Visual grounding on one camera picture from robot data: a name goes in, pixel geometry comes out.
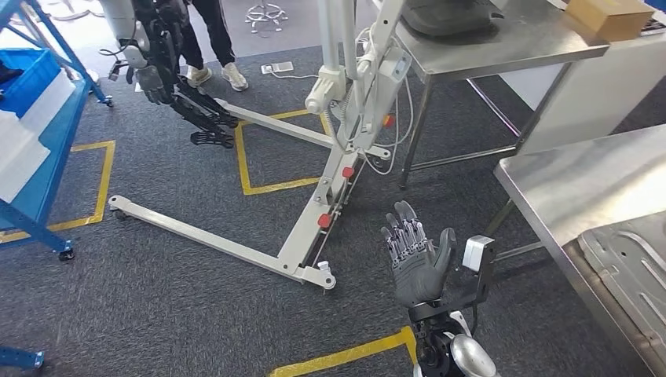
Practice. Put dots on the chrome star stool base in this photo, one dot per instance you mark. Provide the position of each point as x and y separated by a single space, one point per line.
265 13

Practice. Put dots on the brown cardboard box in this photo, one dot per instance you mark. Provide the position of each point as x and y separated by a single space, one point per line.
609 18

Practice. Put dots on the white table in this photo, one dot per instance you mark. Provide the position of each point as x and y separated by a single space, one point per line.
598 104

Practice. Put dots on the white power strip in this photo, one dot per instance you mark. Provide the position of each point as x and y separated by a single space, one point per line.
278 67

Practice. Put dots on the white hoist stand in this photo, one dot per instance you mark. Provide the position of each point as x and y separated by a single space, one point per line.
304 244

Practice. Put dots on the machined aluminium plate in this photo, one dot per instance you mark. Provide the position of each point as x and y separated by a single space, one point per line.
635 270

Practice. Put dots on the blue plastic bin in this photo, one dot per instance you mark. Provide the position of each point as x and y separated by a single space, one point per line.
31 83

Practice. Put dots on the stainless steel workbench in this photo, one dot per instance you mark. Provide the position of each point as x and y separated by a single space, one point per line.
572 177

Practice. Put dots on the bystander robot grey hand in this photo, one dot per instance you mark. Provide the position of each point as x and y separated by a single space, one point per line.
152 86

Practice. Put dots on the bystander humanoid robot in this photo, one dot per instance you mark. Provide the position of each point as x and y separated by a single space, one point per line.
161 41

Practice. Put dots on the yellow floor tape outline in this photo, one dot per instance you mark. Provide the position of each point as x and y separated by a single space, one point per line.
105 177

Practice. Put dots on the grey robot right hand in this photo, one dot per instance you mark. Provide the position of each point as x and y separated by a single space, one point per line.
416 276

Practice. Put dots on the person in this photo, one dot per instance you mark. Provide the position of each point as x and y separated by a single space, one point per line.
218 31

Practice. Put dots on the stainless steel table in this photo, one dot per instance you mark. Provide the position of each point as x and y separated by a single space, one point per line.
520 36

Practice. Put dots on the dark grey case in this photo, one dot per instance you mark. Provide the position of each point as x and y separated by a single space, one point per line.
447 15

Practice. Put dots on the white plastic tray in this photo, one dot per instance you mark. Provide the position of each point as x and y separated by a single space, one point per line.
21 161
52 104

